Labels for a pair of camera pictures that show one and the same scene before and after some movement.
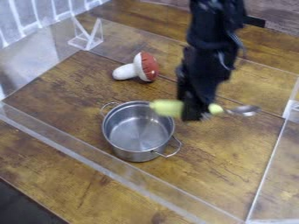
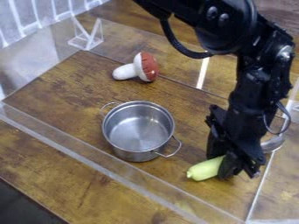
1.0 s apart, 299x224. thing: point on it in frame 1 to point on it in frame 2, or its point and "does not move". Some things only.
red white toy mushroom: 144,67 does not move
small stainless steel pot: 137,131 does not move
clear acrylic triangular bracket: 87,39 does not move
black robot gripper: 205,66 to 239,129
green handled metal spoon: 171,108 to 205,169
